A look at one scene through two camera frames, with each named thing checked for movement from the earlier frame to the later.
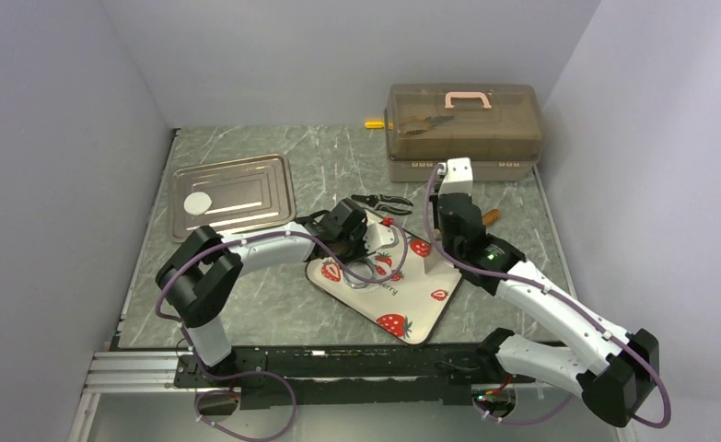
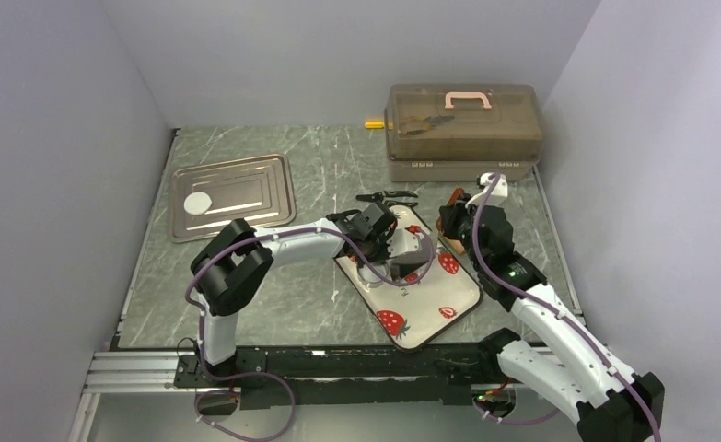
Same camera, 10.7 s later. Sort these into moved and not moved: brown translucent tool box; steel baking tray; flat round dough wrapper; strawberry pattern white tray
Moved: strawberry pattern white tray
Not moved: steel baking tray; flat round dough wrapper; brown translucent tool box
